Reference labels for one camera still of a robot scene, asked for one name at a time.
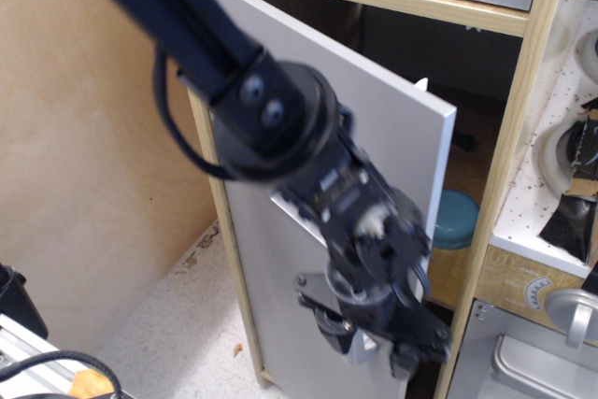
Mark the wooden toy kitchen frame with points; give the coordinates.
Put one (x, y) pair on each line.
(533, 27)

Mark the silver oven knob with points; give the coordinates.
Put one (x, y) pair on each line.
(574, 312)

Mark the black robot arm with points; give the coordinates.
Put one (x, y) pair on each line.
(279, 123)

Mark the orange tape piece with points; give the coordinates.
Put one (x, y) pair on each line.
(89, 384)

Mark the grey oven door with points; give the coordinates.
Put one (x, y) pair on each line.
(472, 375)

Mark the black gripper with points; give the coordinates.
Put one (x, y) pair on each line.
(415, 334)

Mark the aluminium rail base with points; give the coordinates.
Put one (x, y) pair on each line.
(31, 367)

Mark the orange toy carrot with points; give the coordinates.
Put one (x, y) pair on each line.
(465, 142)

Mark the teal toy bowl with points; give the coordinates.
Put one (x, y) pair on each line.
(456, 220)

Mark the silver fridge door handle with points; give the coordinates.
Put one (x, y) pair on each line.
(364, 347)

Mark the black box left edge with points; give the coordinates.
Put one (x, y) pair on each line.
(17, 304)

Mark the white speckled sink counter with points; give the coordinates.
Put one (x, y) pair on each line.
(560, 88)

